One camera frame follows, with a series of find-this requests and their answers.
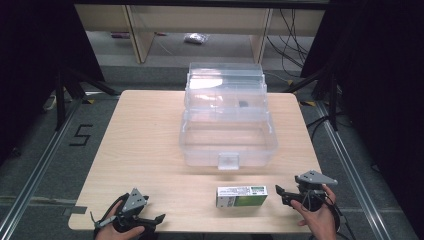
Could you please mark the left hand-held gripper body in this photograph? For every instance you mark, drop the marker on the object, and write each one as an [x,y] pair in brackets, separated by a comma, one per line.
[132,204]

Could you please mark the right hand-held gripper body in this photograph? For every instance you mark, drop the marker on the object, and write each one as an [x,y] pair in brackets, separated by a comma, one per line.
[313,186]

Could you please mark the green and white carton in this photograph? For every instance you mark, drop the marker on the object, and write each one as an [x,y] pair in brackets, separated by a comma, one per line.
[240,196]

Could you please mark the clear plastic storage box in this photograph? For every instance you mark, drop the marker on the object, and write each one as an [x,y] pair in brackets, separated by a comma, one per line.
[226,133]

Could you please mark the person's right hand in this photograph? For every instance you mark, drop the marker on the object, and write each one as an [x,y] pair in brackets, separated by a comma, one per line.
[318,220]

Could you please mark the person's left hand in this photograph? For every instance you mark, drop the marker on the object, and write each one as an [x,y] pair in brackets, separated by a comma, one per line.
[113,233]

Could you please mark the black tape strip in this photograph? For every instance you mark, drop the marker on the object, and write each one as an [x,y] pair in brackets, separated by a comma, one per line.
[76,210]

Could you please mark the yellow tape piece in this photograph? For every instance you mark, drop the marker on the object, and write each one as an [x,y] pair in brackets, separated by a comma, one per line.
[89,101]
[308,103]

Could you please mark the black metal stand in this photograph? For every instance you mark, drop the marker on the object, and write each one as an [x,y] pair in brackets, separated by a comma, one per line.
[328,93]
[68,90]

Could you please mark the clear plastic bag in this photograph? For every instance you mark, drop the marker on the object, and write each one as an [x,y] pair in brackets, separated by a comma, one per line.
[196,38]

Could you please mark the aluminium floor rail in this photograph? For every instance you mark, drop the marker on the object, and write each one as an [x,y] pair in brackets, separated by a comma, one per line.
[36,170]
[353,173]

